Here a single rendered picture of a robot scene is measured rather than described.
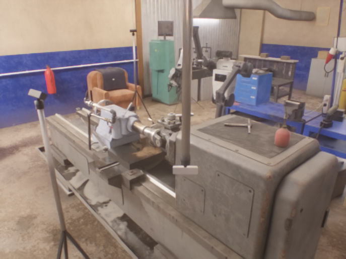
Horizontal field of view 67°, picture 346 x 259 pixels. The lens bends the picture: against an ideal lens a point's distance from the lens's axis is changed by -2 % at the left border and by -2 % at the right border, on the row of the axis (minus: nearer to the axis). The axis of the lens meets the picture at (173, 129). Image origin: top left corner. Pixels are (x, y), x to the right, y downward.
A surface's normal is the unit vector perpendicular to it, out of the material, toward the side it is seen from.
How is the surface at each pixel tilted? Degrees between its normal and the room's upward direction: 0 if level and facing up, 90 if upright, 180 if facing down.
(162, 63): 90
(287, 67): 90
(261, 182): 90
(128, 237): 0
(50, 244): 0
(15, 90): 90
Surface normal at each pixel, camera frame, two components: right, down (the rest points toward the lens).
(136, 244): 0.00, -0.93
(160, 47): 0.66, 0.28
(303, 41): -0.75, 0.24
